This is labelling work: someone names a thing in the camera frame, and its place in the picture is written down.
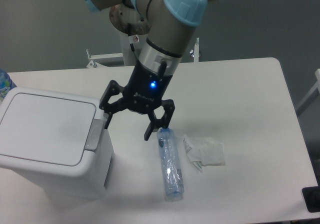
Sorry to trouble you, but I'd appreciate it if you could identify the clear plastic water bottle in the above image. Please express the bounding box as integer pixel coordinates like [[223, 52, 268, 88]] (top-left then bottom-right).
[[156, 128, 184, 202]]

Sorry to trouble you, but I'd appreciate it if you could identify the white metal base frame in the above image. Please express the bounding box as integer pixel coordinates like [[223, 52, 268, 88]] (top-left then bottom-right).
[[86, 37, 202, 69]]

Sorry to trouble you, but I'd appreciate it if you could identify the white frame at right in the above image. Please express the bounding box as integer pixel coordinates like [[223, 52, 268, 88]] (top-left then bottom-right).
[[295, 68, 320, 117]]

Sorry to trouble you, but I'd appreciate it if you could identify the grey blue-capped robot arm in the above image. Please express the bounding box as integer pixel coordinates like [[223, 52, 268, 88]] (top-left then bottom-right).
[[84, 0, 212, 140]]

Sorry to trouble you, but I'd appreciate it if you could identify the crumpled white paper wrapper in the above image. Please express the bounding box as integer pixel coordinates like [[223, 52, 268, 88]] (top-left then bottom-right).
[[182, 134, 226, 172]]

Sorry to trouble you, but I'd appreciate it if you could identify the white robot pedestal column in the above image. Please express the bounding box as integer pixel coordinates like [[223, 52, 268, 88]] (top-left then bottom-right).
[[109, 4, 150, 66]]

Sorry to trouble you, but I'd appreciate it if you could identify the blue patterned bottle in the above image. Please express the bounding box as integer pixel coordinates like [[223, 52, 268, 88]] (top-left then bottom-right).
[[0, 69, 17, 102]]

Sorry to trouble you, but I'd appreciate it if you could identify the black device at table edge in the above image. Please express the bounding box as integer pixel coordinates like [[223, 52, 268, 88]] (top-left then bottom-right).
[[302, 186, 320, 213]]

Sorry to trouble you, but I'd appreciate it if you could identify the white push-lid trash can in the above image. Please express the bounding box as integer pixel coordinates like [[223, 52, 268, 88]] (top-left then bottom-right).
[[0, 87, 114, 199]]

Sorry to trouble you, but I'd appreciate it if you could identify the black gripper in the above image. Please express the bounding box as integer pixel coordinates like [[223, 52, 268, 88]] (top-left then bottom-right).
[[98, 63, 176, 142]]

